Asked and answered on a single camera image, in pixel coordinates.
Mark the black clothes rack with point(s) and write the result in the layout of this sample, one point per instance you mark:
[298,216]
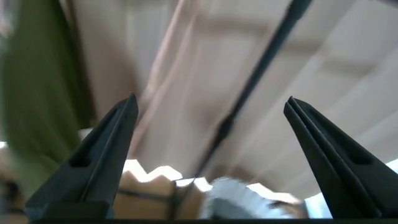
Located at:
[264,62]

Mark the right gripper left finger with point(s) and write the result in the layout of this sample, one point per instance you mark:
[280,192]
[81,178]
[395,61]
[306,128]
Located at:
[93,168]

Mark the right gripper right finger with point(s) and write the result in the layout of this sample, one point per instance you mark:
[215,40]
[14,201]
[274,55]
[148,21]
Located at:
[348,174]

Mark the pale grey shorts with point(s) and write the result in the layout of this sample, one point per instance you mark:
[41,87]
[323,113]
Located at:
[236,199]

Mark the green long-sleeved shirt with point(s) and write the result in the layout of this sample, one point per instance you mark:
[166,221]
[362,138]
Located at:
[37,93]

